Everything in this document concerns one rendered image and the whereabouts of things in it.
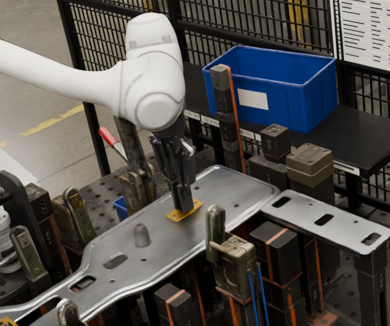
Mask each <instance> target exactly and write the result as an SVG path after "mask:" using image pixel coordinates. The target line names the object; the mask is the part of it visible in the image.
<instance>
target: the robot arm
mask: <svg viewBox="0 0 390 326"><path fill-rule="evenodd" d="M125 47H126V52H127V53H126V60H125V61H119V62H118V63H117V64H116V65H115V66H114V67H112V68H111V69H109V70H106V71H98V72H92V71H81V70H78V69H73V68H70V67H67V66H64V65H62V64H60V63H57V62H55V61H52V60H50V59H47V58H44V57H43V56H40V55H38V54H35V53H33V52H31V51H28V50H25V49H23V48H21V47H18V46H16V45H13V44H11V43H8V42H5V41H2V40H0V73H2V74H5V75H7V76H10V77H13V78H15V79H18V80H21V81H23V82H26V83H29V84H31V85H34V86H36V87H39V88H42V89H44V90H47V91H50V92H53V93H56V94H58V95H61V96H64V97H67V98H71V99H74V100H79V101H83V102H88V103H95V104H98V105H102V106H105V107H107V108H108V109H110V110H111V111H112V112H113V113H114V115H115V116H116V117H120V118H123V119H126V120H129V121H130V122H132V123H133V124H135V125H136V126H137V127H139V128H141V129H144V130H146V131H150V132H152V135H151V136H149V137H148V140H149V142H150V143H151V145H152V147H153V151H154V153H155V157H156V160H157V163H158V166H159V169H160V172H161V175H162V176H163V177H167V180H168V181H169V183H170V187H171V192H172V196H173V202H174V206H175V209H176V210H178V209H180V208H179V206H181V209H182V212H183V213H186V212H188V211H190V210H191V209H192V208H194V205H193V199H192V194H191V188H190V186H191V185H192V184H194V183H195V182H196V172H195V152H196V150H197V149H196V147H195V146H192V147H190V146H189V145H188V144H187V143H186V137H185V136H184V130H185V127H186V121H185V116H184V111H185V109H186V102H185V94H186V88H185V82H184V76H183V64H182V56H181V52H180V48H179V44H178V41H177V36H176V33H175V31H174V30H173V27H172V25H171V23H170V22H169V20H168V18H167V17H166V16H165V15H163V14H157V13H146V14H141V15H139V16H137V17H135V18H133V19H132V20H130V21H129V22H128V24H127V30H126V35H125ZM165 169H166V170H165Z"/></svg>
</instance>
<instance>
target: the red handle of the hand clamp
mask: <svg viewBox="0 0 390 326"><path fill-rule="evenodd" d="M98 133H99V134H100V135H101V137H102V138H103V139H104V140H105V141H106V142H107V143H108V144H109V145H110V146H111V147H112V148H113V149H114V150H115V151H116V152H117V153H118V154H119V155H120V156H121V157H122V158H123V160H124V161H125V162H126V163H127V164H128V165H129V163H128V161H127V157H126V155H125V151H124V148H123V147H122V146H121V145H120V144H119V141H117V139H116V138H115V137H114V136H113V135H112V134H111V132H110V131H109V130H108V129H107V128H106V127H101V128H99V132H98ZM137 167H138V170H139V174H140V177H141V178H142V177H143V176H144V175H145V174H146V171H145V170H144V169H142V168H141V167H140V166H139V165H138V164H137Z"/></svg>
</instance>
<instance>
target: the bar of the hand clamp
mask: <svg viewBox="0 0 390 326"><path fill-rule="evenodd" d="M113 118H114V122H115V124H116V128H117V130H118V134H119V136H120V140H121V142H122V145H123V148H124V151H125V155H126V157H127V161H128V163H129V167H130V170H131V171H132V172H135V173H136V174H137V175H138V178H139V182H140V184H142V179H141V177H140V174H139V170H138V167H137V164H139V163H140V167H141V168H142V169H144V170H145V171H146V174H145V175H144V178H147V179H150V178H152V177H151V173H150V170H149V167H148V165H147V161H146V157H145V155H144V151H143V149H142V145H141V142H140V139H139V136H138V133H137V130H136V126H135V124H133V123H132V122H130V121H129V120H126V119H123V118H120V117H116V116H115V115H113Z"/></svg>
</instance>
